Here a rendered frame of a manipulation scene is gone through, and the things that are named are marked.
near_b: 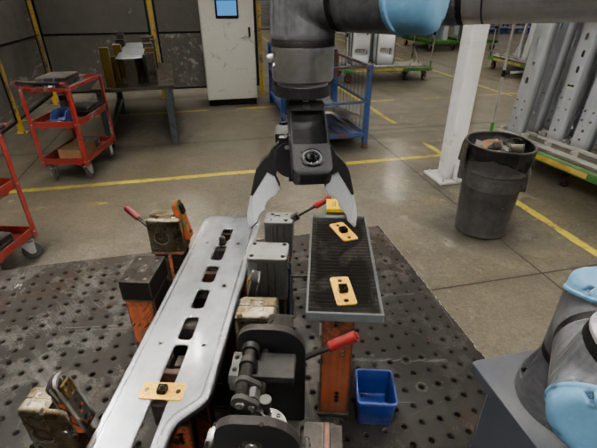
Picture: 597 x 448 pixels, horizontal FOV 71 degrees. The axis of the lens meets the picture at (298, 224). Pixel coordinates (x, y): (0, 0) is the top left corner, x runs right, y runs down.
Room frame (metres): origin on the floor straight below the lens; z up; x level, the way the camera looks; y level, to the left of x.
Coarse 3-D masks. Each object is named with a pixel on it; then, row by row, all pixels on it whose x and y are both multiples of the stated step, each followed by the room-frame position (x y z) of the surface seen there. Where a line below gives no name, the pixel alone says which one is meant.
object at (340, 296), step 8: (336, 280) 0.66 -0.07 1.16; (344, 280) 0.66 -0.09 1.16; (336, 288) 0.63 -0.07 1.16; (344, 288) 0.62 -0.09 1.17; (352, 288) 0.63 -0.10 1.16; (336, 296) 0.61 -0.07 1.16; (344, 296) 0.61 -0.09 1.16; (352, 296) 0.61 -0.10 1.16; (344, 304) 0.59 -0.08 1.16; (352, 304) 0.59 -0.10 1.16
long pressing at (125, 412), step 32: (224, 224) 1.17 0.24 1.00; (256, 224) 1.16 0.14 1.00; (192, 256) 0.98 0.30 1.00; (224, 256) 0.98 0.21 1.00; (192, 288) 0.84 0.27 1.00; (224, 288) 0.84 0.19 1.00; (160, 320) 0.72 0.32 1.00; (224, 320) 0.72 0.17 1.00; (160, 352) 0.63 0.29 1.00; (192, 352) 0.63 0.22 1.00; (224, 352) 0.63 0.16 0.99; (128, 384) 0.54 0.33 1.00; (192, 384) 0.54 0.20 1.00; (128, 416) 0.48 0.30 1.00; (192, 416) 0.48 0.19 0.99
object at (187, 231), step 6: (174, 204) 1.11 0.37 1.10; (180, 204) 1.12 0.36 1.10; (174, 210) 1.11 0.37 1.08; (180, 210) 1.11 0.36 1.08; (180, 216) 1.11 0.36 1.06; (186, 216) 1.13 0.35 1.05; (186, 222) 1.12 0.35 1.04; (186, 228) 1.11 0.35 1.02; (186, 234) 1.11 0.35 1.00; (192, 234) 1.13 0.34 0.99
